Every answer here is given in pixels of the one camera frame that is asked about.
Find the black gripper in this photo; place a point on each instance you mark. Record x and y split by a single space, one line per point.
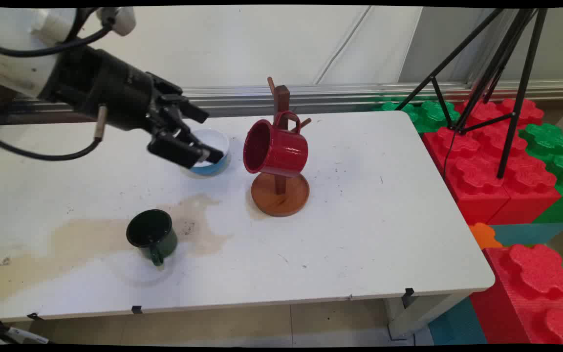
105 90

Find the red enamel mug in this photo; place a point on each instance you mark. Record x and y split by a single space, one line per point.
281 151

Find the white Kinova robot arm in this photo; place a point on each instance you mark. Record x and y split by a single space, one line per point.
12 63

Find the blue bowl white inside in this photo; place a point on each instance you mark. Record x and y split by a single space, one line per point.
217 142

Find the dark green enamel mug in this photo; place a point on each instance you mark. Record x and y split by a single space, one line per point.
164 242

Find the wooden mug tree stand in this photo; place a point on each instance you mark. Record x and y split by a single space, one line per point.
281 199

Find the flat green foam block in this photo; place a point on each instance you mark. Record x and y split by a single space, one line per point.
430 115

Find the large red foam block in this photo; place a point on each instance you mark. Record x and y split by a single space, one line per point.
482 181

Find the white table leg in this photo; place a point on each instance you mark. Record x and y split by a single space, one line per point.
423 313

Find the orange foam piece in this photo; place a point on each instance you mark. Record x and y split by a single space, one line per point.
484 235

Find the black tripod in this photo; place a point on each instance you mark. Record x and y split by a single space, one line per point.
507 151

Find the teal foam floor mat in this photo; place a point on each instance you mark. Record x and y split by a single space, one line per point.
457 325

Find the teal foam slab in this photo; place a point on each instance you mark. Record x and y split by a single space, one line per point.
530 233

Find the tall green foam block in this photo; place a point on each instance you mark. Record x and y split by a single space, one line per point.
562 161

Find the red foam block with studs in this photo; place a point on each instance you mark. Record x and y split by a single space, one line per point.
530 298

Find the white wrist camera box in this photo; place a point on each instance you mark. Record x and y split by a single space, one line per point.
121 20

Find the aluminium window rail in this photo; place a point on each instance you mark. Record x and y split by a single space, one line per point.
311 95

